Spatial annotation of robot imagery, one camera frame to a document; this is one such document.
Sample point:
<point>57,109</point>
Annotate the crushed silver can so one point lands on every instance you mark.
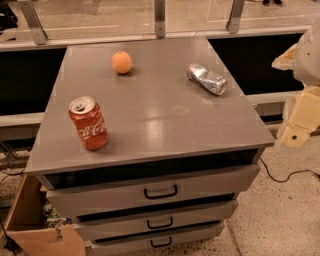
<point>213,82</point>

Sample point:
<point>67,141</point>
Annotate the orange fruit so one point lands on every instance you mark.
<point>121,62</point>

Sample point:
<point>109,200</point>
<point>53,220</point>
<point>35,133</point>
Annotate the middle grey drawer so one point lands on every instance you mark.
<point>117,227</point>

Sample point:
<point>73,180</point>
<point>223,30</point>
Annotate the metal window railing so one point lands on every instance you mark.
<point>58,23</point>

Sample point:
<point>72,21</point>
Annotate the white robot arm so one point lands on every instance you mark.
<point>306,67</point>

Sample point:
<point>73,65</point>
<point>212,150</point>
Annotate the grey drawer cabinet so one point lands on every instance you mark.
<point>158,121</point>

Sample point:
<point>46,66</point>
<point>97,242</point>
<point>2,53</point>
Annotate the cardboard box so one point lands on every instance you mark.
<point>27,226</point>

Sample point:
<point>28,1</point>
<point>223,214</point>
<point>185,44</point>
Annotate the top grey drawer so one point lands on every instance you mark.
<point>116,196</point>

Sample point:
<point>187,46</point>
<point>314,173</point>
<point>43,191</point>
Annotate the red Coca-Cola can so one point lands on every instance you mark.
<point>87,117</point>

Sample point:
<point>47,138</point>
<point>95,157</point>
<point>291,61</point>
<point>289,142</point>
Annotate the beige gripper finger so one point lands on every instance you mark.
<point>286,60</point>
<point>303,118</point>

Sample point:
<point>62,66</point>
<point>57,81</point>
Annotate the grey drawer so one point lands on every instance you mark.
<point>116,196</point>
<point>117,227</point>
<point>156,239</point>

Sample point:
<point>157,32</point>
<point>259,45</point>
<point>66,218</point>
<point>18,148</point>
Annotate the bottom grey drawer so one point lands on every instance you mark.
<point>156,239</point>

